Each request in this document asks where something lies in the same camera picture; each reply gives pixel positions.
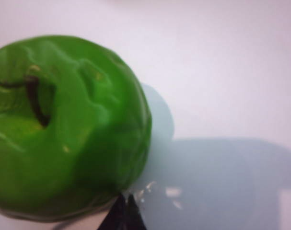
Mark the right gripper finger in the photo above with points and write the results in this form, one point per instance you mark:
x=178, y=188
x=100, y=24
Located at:
x=122, y=215

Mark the green apple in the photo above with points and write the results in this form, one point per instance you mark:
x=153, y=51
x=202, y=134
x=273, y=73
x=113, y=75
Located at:
x=75, y=143

